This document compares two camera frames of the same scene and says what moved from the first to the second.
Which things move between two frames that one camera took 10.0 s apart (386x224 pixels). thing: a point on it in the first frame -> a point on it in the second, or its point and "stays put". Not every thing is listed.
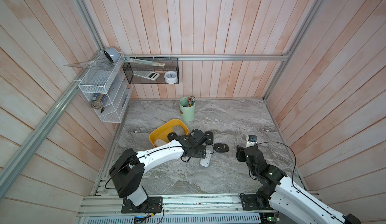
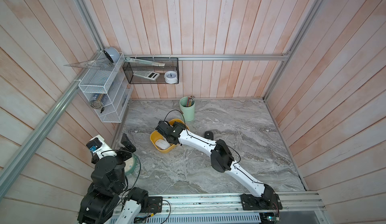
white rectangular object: (159, 142) stays put
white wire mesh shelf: (106, 86) stays put
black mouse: (209, 135) stays put
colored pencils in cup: (190, 101) stays put
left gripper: (201, 152) -> (126, 141)
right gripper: (239, 152) -> (176, 125)
